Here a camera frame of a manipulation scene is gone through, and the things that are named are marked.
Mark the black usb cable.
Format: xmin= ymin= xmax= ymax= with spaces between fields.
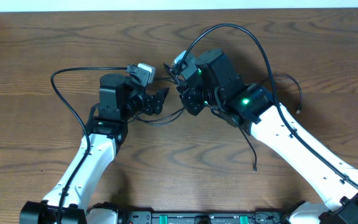
xmin=129 ymin=62 xmax=303 ymax=172

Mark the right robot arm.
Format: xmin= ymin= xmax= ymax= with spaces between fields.
xmin=173 ymin=49 xmax=358 ymax=223

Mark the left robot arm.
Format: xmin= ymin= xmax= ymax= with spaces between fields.
xmin=19 ymin=63 xmax=169 ymax=223

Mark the black right camera cable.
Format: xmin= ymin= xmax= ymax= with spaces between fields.
xmin=175 ymin=23 xmax=358 ymax=205

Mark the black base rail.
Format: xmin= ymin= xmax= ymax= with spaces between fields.
xmin=87 ymin=201 xmax=358 ymax=224

